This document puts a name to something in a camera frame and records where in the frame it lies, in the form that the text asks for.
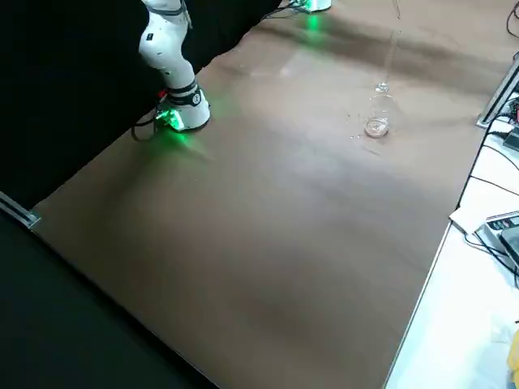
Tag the black desktop device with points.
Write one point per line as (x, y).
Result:
(511, 139)

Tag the white labelled box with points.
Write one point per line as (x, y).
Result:
(496, 223)

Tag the yellow case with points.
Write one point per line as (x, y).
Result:
(514, 360)

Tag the aluminium frame post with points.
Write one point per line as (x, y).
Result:
(20, 211)
(500, 91)

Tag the clear glass beaker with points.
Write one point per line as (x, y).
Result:
(377, 129)

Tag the black flat device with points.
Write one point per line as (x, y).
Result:
(511, 247)

